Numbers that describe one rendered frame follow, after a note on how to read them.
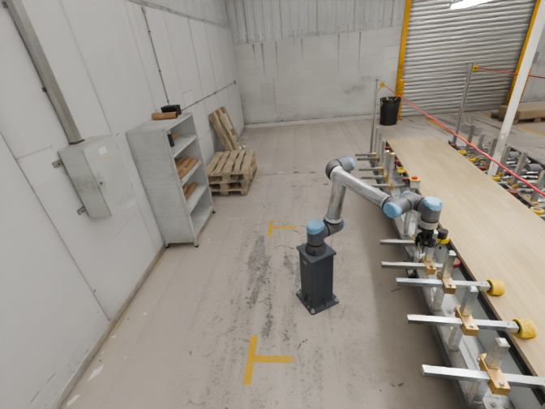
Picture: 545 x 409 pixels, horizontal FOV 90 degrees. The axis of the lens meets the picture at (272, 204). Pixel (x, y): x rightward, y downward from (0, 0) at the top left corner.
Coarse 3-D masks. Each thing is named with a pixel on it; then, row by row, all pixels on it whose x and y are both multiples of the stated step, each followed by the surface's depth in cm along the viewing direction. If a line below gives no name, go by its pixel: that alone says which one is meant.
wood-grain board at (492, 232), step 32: (416, 160) 316; (448, 160) 308; (448, 192) 245; (480, 192) 240; (448, 224) 205; (480, 224) 201; (512, 224) 198; (544, 224) 194; (480, 256) 172; (512, 256) 170; (544, 256) 167; (512, 288) 149; (544, 288) 147; (512, 320) 133; (544, 320) 132; (544, 352) 119
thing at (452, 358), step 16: (384, 192) 298; (400, 224) 244; (416, 272) 193; (416, 288) 189; (432, 288) 179; (448, 336) 150; (448, 352) 142; (464, 368) 135; (464, 384) 129; (464, 400) 124
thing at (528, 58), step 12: (540, 12) 208; (540, 24) 211; (528, 48) 220; (528, 60) 222; (528, 72) 226; (516, 84) 234; (516, 96) 236; (516, 108) 240; (504, 120) 249; (504, 132) 251; (504, 144) 256; (492, 168) 268
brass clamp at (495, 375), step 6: (486, 354) 114; (480, 360) 113; (480, 366) 113; (486, 366) 110; (492, 372) 107; (498, 372) 107; (492, 378) 106; (498, 378) 105; (504, 378) 105; (492, 384) 105; (498, 384) 104; (504, 384) 104; (492, 390) 105; (498, 390) 104; (504, 390) 103
